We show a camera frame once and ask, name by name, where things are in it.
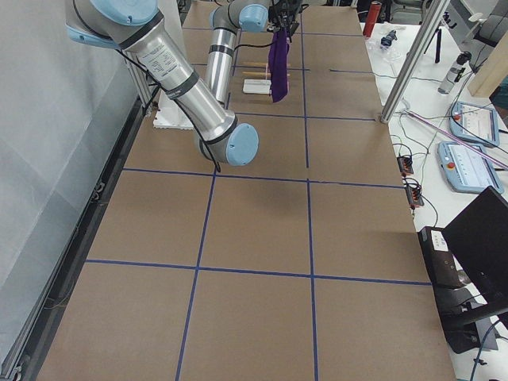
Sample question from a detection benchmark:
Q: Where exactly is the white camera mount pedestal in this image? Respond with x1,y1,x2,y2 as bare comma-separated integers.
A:
153,93,194,130

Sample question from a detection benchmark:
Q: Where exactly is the crumpled clear plastic wrap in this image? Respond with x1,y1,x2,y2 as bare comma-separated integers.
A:
366,23,406,75

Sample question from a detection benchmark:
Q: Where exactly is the near blue teach pendant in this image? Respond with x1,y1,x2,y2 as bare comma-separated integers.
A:
437,141,505,194

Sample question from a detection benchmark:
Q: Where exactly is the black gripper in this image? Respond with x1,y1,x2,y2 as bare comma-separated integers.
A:
268,0,302,32

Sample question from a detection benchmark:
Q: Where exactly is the blue teach pendant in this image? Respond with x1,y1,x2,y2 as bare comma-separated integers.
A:
437,141,505,194
450,102,500,148

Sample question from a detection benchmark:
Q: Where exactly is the clear water bottle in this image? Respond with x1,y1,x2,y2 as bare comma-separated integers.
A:
437,51,471,94

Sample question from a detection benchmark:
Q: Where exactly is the black desktop box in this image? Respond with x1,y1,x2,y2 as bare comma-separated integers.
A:
418,226,466,290

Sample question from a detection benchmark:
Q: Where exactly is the black tripod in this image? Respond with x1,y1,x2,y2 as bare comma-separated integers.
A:
424,11,457,64

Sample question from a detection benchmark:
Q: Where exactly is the purple towel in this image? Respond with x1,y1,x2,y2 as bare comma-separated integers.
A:
268,29,289,103

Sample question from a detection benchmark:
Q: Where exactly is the white wooden towel rack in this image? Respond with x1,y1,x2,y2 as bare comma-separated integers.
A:
242,63,291,98

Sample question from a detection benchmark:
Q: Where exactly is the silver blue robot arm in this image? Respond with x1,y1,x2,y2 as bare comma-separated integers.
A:
65,1,305,166
205,0,269,105

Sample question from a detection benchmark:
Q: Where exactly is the red cylinder tube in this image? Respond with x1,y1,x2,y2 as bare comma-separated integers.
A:
363,1,382,38

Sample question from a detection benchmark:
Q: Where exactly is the orange connector hub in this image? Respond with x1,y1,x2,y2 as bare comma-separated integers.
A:
402,177,425,210
397,155,414,177

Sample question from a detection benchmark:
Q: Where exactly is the far orange connector hub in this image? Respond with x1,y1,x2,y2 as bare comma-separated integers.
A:
397,155,414,177

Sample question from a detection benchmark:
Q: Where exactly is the far blue teach pendant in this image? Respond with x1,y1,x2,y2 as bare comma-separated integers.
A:
450,102,500,148

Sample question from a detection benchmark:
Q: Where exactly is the aluminium frame post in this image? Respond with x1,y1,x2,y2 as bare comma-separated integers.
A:
379,0,450,124

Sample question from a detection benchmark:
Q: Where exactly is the black monitor on stand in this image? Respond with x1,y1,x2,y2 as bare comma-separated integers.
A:
441,186,507,353

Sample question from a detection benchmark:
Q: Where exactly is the reacher grabber stick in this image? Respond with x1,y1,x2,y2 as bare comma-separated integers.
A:
406,111,508,171

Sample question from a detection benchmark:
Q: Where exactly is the near orange connector hub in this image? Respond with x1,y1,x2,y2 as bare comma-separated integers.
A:
402,177,425,210

